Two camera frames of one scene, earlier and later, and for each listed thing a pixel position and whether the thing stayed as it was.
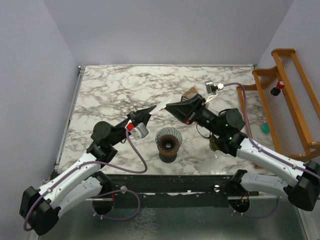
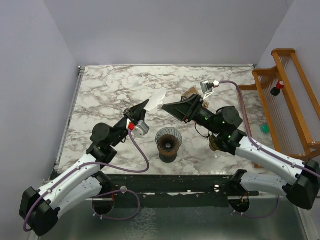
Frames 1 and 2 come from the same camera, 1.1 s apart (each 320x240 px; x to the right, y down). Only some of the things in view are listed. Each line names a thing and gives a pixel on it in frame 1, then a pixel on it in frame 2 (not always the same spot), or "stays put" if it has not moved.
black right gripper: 187,111 stays put
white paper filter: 161,105 to 156,100
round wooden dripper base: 168,154 stays put
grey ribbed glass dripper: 168,139 stays put
